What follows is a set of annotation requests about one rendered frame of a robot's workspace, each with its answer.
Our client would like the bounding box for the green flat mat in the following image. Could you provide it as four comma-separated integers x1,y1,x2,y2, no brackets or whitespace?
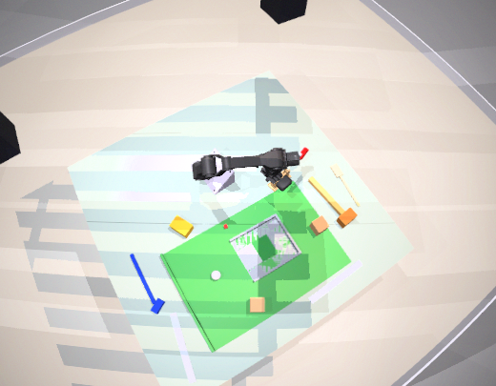
164,181,351,350

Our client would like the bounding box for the blue putter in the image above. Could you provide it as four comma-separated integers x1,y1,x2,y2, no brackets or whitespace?
130,254,165,314

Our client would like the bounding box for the orange mallet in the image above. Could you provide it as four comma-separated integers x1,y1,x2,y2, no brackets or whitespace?
308,176,357,228

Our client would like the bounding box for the orange cube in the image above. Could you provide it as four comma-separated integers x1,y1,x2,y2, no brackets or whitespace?
250,297,264,313
309,215,329,236

